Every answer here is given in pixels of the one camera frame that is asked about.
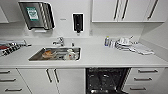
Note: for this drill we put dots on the stainless steel dishwasher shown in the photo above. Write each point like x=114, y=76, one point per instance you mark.
x=106, y=81

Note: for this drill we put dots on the small dark counter pump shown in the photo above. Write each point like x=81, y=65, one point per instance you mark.
x=72, y=43

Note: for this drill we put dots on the white mug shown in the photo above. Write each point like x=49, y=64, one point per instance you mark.
x=70, y=51

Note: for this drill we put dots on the white bowl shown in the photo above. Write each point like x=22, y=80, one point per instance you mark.
x=70, y=56

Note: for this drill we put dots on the blue dish soap bottle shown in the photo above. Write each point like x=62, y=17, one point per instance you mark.
x=106, y=41

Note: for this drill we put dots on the chrome sink faucet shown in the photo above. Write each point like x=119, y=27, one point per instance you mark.
x=60, y=41

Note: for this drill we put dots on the small white cup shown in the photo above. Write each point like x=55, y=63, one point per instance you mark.
x=112, y=43

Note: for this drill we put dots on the orange bowl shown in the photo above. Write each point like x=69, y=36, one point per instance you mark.
x=48, y=54

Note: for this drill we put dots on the white two-door sink cabinet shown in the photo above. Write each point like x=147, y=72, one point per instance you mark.
x=66, y=81

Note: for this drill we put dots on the stack of white plates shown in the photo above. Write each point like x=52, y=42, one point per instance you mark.
x=123, y=43

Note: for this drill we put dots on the steel sink basin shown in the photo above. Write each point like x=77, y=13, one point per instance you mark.
x=36, y=56

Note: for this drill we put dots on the steel paper towel dispenser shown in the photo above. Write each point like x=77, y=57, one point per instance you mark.
x=36, y=15

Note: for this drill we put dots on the dish rack with utensils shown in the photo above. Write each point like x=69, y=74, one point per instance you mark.
x=10, y=48

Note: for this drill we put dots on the white wall outlet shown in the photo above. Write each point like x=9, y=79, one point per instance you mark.
x=91, y=32

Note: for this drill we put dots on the black wall soap dispenser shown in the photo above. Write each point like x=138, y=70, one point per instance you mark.
x=78, y=21

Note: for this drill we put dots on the small wall label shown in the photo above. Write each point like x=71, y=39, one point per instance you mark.
x=62, y=19

